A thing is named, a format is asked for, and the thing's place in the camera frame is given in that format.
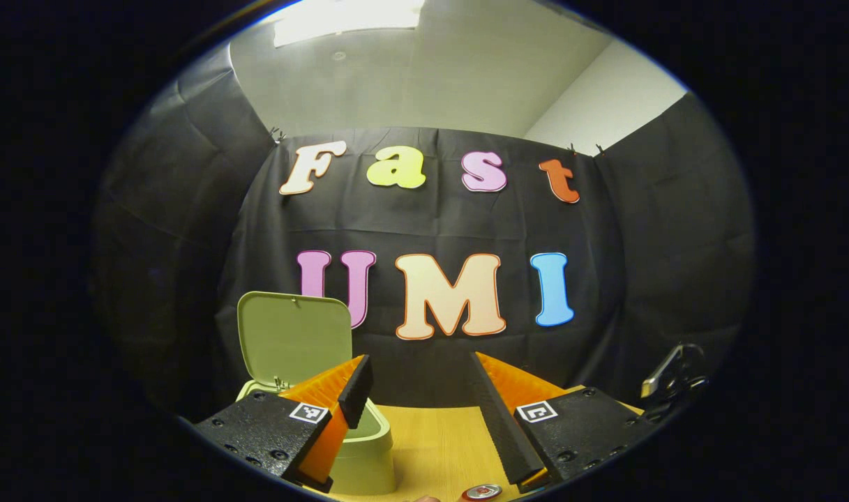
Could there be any wooden desktop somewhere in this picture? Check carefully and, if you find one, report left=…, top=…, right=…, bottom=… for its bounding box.
left=306, top=383, right=645, bottom=502

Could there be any black backdrop cloth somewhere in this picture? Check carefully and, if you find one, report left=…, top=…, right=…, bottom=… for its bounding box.
left=93, top=49, right=756, bottom=419

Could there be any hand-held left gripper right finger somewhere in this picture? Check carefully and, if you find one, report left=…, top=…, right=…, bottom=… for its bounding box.
left=469, top=351, right=661, bottom=492

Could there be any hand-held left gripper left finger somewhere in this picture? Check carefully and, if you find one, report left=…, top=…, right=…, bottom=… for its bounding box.
left=193, top=354, right=375, bottom=494

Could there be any green desktop garbage bin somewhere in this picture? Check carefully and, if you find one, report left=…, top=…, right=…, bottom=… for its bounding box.
left=236, top=291, right=397, bottom=497

